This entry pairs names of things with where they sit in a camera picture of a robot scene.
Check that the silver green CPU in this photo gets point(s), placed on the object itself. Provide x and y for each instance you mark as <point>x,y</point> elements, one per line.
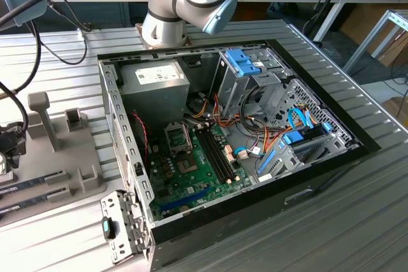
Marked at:
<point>2,165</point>

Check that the CPU socket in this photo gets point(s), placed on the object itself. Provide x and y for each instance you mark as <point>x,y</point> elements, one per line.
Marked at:
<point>188,164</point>

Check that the grey parts rack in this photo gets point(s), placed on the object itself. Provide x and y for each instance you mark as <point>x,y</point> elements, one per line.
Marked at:
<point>48,163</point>

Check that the dark RAM stick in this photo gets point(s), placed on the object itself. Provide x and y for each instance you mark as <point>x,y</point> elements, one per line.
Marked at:
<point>22,204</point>
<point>22,184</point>

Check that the teal black latch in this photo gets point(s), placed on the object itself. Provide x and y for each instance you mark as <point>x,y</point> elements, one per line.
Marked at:
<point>106,229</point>

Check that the grey power supply unit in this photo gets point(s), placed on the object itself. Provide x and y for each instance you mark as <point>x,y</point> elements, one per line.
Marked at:
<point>153,93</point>

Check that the blue expansion slot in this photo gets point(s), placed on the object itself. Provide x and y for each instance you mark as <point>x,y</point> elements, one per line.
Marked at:
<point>185,199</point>

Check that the green motherboard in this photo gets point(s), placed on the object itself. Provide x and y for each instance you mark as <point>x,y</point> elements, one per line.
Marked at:
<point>204,176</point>

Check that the black RAM slot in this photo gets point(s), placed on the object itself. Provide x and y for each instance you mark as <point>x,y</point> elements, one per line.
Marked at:
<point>218,153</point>
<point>222,152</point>
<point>213,155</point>
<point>209,156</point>

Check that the grey metal drive cage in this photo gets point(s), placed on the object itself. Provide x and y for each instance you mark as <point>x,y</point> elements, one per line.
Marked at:
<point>228,93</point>

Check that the black grey PC case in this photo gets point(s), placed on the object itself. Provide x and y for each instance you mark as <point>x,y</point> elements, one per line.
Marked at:
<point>223,221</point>

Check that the blue plastic drive carrier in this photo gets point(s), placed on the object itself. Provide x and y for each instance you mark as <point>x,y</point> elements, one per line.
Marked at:
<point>243,61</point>

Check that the blue carrier with black disk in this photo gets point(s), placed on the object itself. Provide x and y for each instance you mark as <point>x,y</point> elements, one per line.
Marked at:
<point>291,139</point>

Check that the perforated metal disk bay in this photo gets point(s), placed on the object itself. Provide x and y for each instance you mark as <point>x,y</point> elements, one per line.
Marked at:
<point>331,119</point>

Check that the brown cardboard box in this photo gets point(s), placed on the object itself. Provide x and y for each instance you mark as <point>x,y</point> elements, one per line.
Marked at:
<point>357,20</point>
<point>396,109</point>

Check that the metal card retention bracket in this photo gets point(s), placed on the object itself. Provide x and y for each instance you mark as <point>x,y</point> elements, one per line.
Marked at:
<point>121,246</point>

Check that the grey disk bay bracket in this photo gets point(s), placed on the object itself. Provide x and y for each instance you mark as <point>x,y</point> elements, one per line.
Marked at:
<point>287,164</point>

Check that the aluminium profile frame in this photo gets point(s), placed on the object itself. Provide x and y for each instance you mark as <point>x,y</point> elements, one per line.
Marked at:
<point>398,17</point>

